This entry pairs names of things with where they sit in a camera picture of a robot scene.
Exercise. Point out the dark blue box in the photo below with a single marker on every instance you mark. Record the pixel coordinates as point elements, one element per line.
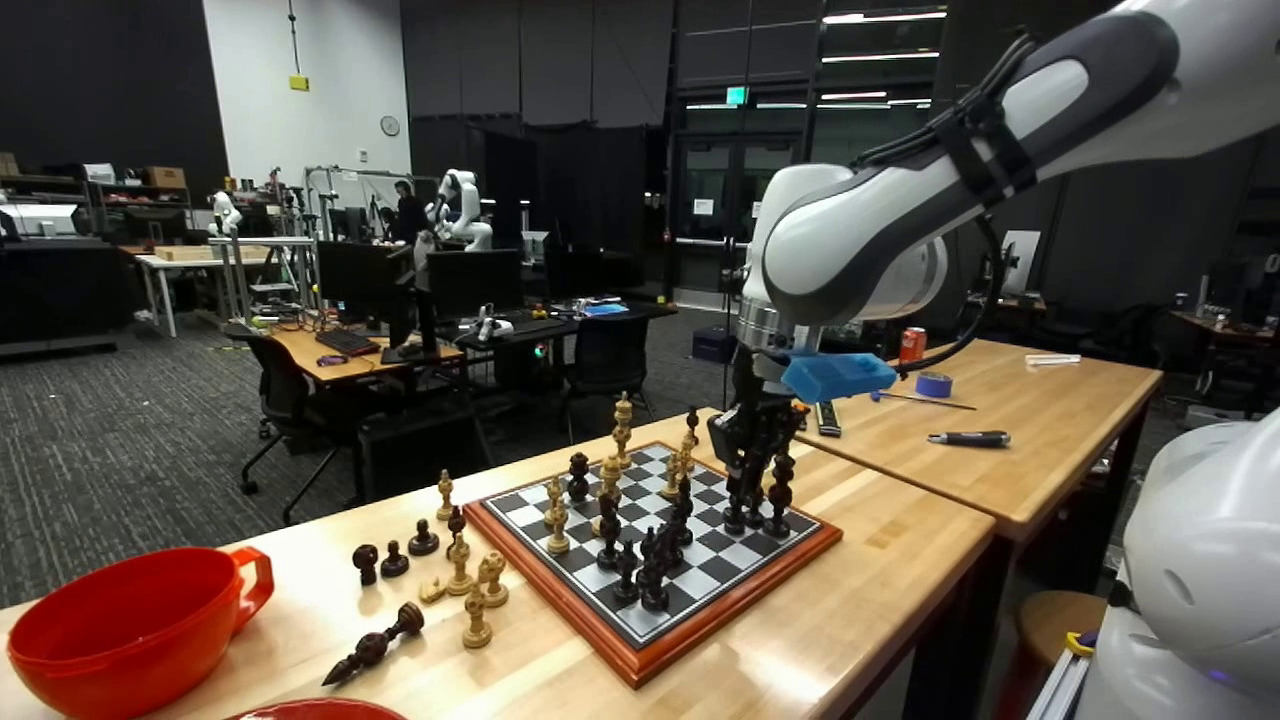
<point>712,345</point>

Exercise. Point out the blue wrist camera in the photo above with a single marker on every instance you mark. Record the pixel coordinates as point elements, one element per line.
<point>835,375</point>

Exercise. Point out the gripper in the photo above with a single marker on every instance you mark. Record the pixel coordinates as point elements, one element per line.
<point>760,390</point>

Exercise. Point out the small light chess piece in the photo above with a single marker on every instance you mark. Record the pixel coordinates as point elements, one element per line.
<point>432,591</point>

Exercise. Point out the long black chess piece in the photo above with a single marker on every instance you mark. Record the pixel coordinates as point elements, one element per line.
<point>375,645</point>

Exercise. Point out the person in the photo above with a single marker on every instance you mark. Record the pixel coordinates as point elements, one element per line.
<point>408,215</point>

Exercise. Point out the wooden framed chess board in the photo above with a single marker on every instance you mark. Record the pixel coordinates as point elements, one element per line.
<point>715,585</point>

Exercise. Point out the blue tape roll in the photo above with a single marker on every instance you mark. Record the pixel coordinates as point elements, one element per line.
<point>933,385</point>

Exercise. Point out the round wooden stool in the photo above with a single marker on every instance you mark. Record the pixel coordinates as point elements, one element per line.
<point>1060,620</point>

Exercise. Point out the cardboard box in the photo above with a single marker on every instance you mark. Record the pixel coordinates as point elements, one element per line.
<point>166,177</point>

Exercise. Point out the wooden office desk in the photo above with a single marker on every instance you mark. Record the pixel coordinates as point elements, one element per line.
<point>360,362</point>

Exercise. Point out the white flat object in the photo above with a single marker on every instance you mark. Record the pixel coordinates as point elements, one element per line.
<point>1052,359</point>

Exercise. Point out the black chess pawn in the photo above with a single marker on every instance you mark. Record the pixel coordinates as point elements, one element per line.
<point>394,562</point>
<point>423,540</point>
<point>366,562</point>

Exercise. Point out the small white background robot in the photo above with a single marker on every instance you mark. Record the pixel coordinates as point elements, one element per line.
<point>225,212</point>

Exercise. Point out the tall light chess king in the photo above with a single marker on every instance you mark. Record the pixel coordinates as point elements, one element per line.
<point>623,430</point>

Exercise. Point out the wooden table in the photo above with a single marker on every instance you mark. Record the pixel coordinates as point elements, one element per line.
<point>1050,430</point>

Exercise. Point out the row of monitors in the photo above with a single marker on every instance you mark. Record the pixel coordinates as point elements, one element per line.
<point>420,280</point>

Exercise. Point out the black remote control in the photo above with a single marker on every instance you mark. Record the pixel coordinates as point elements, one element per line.
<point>828,418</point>

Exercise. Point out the green exit sign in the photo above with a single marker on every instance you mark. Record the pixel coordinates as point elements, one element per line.
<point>737,96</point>

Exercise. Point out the black office chair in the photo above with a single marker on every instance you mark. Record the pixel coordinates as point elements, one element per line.
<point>608,365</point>
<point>280,400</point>

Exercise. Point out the glass double door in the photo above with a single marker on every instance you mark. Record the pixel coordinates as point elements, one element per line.
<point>720,220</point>

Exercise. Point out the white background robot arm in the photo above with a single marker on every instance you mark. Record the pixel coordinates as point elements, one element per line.
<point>462,210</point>

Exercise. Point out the black keyboard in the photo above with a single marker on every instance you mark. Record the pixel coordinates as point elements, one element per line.
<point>347,342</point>

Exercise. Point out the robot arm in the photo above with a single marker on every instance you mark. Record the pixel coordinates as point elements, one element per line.
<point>900,220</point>

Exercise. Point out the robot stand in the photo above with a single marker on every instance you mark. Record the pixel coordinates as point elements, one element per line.
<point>1058,690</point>

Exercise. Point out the red bowl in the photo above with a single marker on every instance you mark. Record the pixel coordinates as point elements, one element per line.
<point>315,711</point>

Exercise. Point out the white table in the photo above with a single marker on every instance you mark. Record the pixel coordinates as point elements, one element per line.
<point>190,262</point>

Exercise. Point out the red soda can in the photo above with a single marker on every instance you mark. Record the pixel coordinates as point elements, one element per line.
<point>912,346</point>

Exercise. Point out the wall clock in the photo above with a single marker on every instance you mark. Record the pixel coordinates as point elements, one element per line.
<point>390,125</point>

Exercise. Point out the thin stick with blue tip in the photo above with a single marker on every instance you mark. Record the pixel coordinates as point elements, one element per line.
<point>925,399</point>

